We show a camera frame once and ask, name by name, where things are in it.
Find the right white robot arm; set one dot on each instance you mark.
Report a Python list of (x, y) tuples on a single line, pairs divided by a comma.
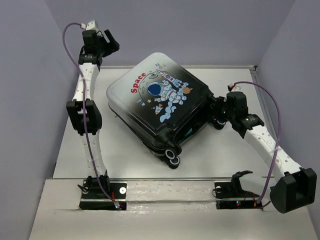
[(288, 185)]

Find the small black kids suitcase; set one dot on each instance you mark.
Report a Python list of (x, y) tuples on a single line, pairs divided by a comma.
[(163, 104)]

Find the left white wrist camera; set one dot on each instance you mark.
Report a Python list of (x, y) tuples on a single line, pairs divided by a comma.
[(92, 25)]

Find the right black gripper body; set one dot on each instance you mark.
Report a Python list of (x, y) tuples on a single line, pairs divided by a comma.
[(229, 114)]

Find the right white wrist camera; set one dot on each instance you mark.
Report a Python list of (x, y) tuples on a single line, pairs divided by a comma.
[(233, 87)]

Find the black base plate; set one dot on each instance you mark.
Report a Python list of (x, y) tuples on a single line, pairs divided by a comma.
[(227, 198), (95, 200)]

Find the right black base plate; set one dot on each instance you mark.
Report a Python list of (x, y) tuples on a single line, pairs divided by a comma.
[(227, 198)]

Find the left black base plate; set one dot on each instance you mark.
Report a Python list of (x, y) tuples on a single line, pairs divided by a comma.
[(95, 200)]

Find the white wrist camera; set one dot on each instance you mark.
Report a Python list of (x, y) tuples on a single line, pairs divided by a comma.
[(233, 87), (92, 25)]

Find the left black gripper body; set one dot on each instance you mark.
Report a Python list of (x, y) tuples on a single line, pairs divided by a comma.
[(99, 47)]

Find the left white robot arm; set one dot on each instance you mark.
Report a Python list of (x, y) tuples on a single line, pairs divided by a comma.
[(83, 112)]

